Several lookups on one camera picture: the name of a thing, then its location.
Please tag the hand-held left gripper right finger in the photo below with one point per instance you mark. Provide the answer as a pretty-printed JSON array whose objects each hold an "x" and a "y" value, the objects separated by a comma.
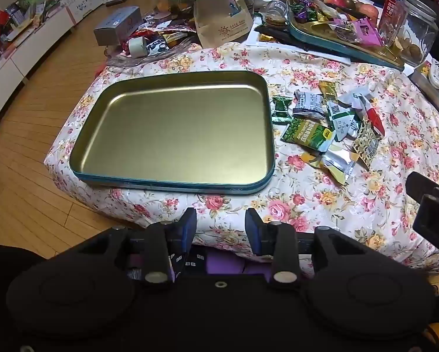
[{"x": 253, "y": 231}]

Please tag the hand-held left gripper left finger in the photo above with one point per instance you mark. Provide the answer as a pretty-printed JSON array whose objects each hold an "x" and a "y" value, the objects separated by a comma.
[{"x": 184, "y": 233}]

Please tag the yellow patterned snack packet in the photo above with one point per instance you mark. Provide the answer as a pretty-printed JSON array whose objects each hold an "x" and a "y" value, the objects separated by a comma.
[{"x": 368, "y": 146}]

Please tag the gold metal tray teal rim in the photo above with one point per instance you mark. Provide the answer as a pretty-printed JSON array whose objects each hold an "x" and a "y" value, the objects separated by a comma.
[{"x": 175, "y": 128}]

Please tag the silver yellow snack packet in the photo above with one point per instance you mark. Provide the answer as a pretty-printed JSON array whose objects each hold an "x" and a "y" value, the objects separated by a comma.
[{"x": 335, "y": 163}]

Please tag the shiny green candy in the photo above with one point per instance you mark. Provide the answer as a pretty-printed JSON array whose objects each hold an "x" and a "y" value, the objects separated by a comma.
[{"x": 281, "y": 108}]

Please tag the white red snack packet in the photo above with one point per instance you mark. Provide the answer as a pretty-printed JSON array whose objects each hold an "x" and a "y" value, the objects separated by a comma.
[{"x": 366, "y": 106}]

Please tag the white green snack packet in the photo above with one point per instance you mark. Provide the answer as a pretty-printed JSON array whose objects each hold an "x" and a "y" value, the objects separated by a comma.
[{"x": 342, "y": 123}]

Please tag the white snack packet black text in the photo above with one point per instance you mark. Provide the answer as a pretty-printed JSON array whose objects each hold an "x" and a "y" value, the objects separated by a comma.
[{"x": 307, "y": 104}]

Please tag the gold candy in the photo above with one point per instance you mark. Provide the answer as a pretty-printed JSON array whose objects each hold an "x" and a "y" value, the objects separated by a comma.
[{"x": 328, "y": 90}]

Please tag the purple cloth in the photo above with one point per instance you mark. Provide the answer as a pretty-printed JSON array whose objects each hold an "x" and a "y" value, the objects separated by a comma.
[{"x": 223, "y": 262}]

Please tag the floral blanket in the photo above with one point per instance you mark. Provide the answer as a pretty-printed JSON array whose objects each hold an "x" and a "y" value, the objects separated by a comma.
[{"x": 315, "y": 205}]

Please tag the black box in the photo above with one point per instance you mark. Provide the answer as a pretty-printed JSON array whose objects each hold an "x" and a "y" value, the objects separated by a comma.
[{"x": 430, "y": 97}]

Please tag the white round tin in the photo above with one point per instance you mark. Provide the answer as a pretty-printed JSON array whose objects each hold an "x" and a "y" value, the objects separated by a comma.
[{"x": 437, "y": 75}]

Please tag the white flat board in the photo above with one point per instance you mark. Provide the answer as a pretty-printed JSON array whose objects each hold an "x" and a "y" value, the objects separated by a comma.
[{"x": 326, "y": 58}]

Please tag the large clear glass jar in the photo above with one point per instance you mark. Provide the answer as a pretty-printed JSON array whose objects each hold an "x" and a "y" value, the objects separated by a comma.
[{"x": 419, "y": 29}]

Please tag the small white cup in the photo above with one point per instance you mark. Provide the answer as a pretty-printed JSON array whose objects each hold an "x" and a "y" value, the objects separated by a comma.
[{"x": 137, "y": 47}]

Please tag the pile of assorted snack packets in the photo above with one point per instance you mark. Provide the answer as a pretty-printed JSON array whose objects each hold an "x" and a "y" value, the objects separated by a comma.
[{"x": 160, "y": 42}]

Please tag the gold foil candies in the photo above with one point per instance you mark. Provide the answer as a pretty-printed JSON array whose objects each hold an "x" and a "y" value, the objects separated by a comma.
[{"x": 267, "y": 38}]

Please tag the black flat packet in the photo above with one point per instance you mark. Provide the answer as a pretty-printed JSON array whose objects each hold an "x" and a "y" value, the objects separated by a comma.
[{"x": 278, "y": 33}]

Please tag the pink snack packet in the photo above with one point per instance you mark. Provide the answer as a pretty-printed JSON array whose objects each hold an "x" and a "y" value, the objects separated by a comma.
[{"x": 368, "y": 31}]

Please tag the kraft paper bag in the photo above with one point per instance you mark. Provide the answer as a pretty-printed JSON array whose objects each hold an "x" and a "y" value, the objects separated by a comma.
[{"x": 223, "y": 25}]

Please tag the teal tray of candies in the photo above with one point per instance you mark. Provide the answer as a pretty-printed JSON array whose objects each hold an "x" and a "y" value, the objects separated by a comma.
[{"x": 311, "y": 25}]

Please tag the grey cardboard box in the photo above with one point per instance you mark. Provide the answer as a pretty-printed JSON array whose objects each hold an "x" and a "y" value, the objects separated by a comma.
[{"x": 116, "y": 25}]

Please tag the small glass cookie jar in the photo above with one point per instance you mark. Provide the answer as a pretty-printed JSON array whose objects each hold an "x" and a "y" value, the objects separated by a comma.
[{"x": 276, "y": 13}]

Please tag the red apple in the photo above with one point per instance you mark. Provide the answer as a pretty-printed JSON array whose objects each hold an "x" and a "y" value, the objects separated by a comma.
[
  {"x": 368, "y": 11},
  {"x": 335, "y": 0}
]

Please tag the white low cabinet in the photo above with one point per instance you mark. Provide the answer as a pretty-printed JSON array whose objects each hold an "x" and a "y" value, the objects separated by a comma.
[{"x": 14, "y": 66}]

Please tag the assorted cabinet clutter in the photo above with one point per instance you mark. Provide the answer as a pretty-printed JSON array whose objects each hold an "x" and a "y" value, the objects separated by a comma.
[{"x": 21, "y": 18}]

